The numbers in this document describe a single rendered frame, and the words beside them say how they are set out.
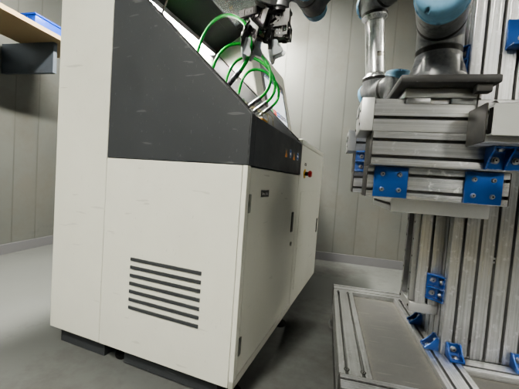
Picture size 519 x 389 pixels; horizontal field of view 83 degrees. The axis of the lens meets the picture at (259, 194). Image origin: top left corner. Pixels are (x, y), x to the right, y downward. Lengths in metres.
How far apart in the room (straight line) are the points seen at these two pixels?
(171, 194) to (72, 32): 0.79
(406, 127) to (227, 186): 0.54
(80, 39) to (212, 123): 0.69
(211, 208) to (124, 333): 0.60
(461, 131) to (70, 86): 1.36
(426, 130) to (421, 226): 0.39
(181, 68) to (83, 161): 0.55
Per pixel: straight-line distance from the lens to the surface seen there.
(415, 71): 0.97
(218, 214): 0.96
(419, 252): 1.17
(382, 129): 0.88
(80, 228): 1.37
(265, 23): 1.17
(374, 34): 1.64
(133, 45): 1.27
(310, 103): 3.10
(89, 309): 1.42
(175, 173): 1.05
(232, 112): 0.96
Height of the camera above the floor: 0.75
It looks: 3 degrees down
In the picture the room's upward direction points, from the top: 4 degrees clockwise
